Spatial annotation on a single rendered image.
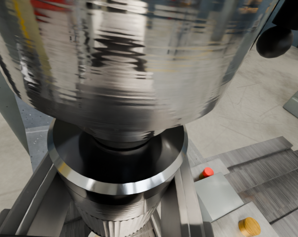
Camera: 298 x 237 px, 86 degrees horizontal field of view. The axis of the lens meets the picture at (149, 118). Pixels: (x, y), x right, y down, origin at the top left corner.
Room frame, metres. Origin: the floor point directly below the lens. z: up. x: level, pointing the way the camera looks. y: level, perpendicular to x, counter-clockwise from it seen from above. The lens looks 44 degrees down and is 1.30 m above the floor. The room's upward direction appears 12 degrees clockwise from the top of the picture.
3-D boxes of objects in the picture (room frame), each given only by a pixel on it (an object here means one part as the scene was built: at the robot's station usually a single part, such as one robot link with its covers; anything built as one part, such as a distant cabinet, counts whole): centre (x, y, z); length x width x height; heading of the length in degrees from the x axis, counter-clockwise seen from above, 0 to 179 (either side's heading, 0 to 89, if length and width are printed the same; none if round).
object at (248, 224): (0.08, -0.18, 1.05); 0.02 x 0.02 x 0.02
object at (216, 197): (0.11, -0.12, 1.04); 0.06 x 0.05 x 0.06; 121
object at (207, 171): (0.15, -0.12, 1.05); 0.02 x 0.02 x 0.03
